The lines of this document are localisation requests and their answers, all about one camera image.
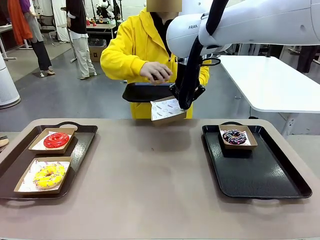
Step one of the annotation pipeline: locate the person in yellow raincoat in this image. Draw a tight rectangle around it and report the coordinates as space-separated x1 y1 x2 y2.
99 0 212 120

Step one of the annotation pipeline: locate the white cylindrical appliance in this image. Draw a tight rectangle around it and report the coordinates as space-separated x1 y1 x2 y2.
0 52 22 110

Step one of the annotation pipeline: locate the red glazed donut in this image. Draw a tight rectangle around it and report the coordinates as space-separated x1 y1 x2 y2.
43 131 71 149

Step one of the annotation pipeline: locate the brown cardboard shipping box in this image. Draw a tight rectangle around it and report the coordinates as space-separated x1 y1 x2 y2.
88 41 109 63

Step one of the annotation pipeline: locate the grey background desk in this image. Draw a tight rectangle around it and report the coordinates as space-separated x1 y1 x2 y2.
0 23 17 61

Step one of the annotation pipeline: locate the white background table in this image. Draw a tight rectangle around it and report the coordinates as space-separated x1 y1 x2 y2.
216 54 320 138

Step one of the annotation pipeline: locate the grey office chair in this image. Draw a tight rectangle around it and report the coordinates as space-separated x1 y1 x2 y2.
38 13 58 41

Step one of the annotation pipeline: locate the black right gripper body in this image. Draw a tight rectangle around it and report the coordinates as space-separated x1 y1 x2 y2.
174 57 201 87

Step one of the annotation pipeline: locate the white curtain panel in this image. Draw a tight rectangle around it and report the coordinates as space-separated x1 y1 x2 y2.
51 0 71 43

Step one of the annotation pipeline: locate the kraft cardboard donut box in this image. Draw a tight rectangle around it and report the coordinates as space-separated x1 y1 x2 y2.
13 156 73 196
218 124 259 151
28 127 77 155
150 96 188 127

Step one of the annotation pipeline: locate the chocolate sprinkled donut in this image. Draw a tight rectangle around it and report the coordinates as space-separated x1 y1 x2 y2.
222 128 248 146

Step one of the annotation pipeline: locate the yellow sprinkled donut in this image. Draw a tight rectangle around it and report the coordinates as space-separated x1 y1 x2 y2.
32 163 67 190

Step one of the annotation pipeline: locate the black cable hose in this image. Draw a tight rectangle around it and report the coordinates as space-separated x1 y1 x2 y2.
178 0 230 111

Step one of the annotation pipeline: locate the thin black cable loop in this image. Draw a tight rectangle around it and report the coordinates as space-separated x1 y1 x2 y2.
199 57 222 67

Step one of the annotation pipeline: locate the dark background object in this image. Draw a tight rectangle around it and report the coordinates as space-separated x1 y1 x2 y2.
296 46 320 73

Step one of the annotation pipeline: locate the person's right forearm yellow sleeve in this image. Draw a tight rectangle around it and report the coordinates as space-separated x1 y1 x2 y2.
100 53 148 81

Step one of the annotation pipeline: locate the grey background work table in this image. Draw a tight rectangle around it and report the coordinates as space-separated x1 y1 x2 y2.
86 22 118 40

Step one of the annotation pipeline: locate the person's right hand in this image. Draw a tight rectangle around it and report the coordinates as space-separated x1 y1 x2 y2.
139 61 174 85

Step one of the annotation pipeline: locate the black plastic serving tray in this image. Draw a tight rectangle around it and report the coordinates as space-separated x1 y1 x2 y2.
121 82 179 104
201 121 314 200

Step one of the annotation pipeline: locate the brown plastic serving tray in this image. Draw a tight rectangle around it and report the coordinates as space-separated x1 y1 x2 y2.
0 121 99 201

